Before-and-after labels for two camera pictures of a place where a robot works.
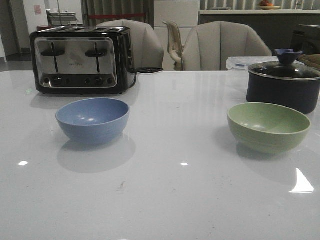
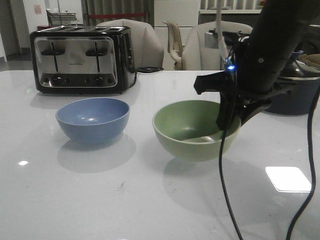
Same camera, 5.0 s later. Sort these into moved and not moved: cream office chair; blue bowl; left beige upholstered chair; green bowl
Moved: green bowl
Not moved: blue bowl; left beige upholstered chair; cream office chair
